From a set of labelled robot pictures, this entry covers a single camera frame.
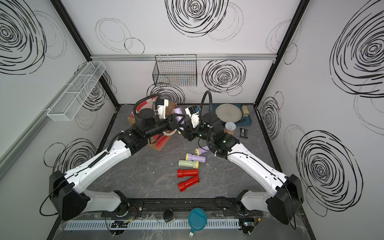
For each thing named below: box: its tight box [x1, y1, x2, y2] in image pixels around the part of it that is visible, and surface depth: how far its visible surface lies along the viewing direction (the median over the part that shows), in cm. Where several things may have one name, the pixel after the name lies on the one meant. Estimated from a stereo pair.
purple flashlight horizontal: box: [185, 153, 206, 163], surface depth 90 cm
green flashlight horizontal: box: [178, 160, 200, 169], surface depth 88 cm
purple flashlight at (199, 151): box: [195, 146, 210, 156], surface depth 93 cm
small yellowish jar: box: [242, 105, 250, 117], surface depth 114 cm
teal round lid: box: [188, 207, 207, 238], surface depth 66 cm
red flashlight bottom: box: [178, 176, 200, 192], surface depth 81 cm
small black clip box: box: [240, 127, 249, 139], surface depth 104 cm
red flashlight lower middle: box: [177, 168, 199, 178], surface depth 84 cm
